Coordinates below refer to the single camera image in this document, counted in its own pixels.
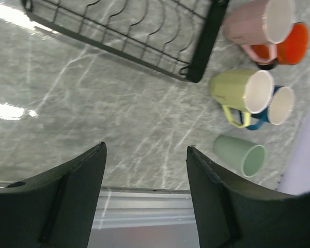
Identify blue mug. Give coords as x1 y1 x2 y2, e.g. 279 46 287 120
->
246 86 296 131

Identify orange mug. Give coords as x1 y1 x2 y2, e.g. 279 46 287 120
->
253 22 309 70

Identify yellow-green faceted mug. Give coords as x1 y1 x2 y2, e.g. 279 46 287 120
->
209 70 274 128

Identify light green tumbler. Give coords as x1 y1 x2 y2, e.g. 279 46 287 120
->
213 135 267 178

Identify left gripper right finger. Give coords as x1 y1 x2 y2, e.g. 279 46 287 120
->
186 146 310 247

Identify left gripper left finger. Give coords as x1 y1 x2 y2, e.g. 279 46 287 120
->
0 143 106 247

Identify aluminium mounting rail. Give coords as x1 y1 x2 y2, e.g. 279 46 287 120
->
92 187 195 230

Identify black wire dish rack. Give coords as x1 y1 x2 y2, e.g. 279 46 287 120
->
21 1 229 83

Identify pale pink mug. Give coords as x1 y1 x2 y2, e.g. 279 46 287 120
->
223 0 296 64

